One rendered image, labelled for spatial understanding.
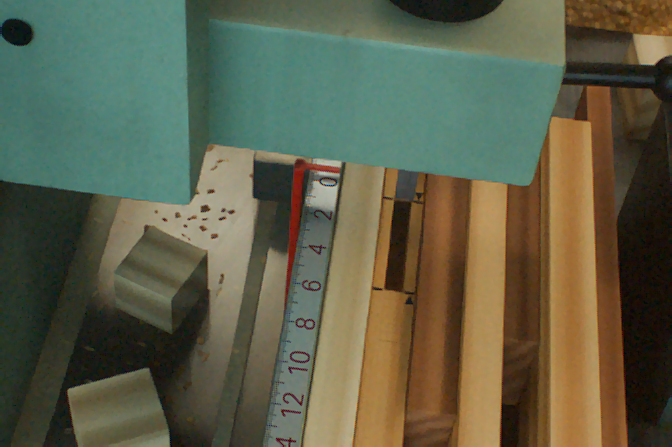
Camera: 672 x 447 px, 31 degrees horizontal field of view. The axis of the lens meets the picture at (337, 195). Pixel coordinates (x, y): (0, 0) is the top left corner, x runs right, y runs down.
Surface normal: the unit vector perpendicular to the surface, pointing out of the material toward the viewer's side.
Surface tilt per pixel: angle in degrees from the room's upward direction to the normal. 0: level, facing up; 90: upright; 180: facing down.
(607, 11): 69
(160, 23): 90
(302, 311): 0
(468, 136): 90
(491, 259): 0
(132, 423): 0
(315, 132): 90
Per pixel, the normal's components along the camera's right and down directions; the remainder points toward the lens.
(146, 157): -0.11, 0.74
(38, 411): 0.07, -0.66
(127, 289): -0.45, 0.65
